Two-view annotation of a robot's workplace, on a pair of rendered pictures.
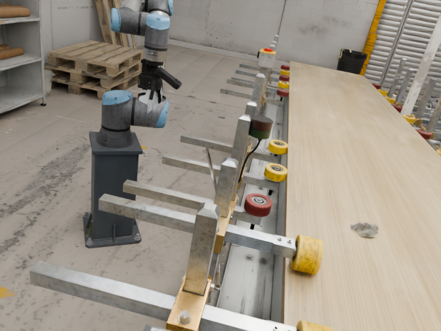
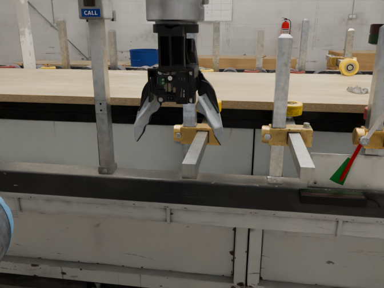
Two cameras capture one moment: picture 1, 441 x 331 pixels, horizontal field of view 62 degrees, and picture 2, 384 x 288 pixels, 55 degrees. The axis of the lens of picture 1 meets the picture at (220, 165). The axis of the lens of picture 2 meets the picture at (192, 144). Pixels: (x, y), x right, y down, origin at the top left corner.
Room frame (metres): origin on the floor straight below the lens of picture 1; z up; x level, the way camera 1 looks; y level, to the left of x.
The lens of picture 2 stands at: (1.42, 0.93, 1.14)
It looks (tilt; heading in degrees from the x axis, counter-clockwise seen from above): 18 degrees down; 273
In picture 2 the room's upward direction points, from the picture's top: straight up
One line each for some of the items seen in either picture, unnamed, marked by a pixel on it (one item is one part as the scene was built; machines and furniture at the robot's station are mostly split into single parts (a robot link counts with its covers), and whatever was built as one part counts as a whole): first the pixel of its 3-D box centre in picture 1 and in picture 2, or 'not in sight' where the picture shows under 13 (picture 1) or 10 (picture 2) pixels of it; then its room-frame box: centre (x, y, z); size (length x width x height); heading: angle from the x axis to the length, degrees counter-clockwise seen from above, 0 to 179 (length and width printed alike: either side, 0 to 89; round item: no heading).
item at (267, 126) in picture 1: (261, 123); (382, 28); (0.98, -0.09, 1.13); 0.06 x 0.06 x 0.02
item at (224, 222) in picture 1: (216, 225); not in sight; (0.71, -0.02, 0.95); 0.13 x 0.06 x 0.05; 174
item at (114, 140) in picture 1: (115, 132); not in sight; (1.81, 0.59, 0.65); 0.19 x 0.19 x 0.10
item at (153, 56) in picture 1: (155, 54); (177, 9); (1.47, 0.34, 1.16); 0.10 x 0.09 x 0.05; 176
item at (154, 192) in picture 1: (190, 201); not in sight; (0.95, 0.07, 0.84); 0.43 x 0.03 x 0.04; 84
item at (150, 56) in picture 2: not in sight; (146, 68); (2.60, -5.78, 0.36); 0.59 x 0.57 x 0.73; 86
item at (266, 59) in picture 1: (266, 59); (95, 7); (1.74, -0.12, 1.18); 0.07 x 0.07 x 0.08; 84
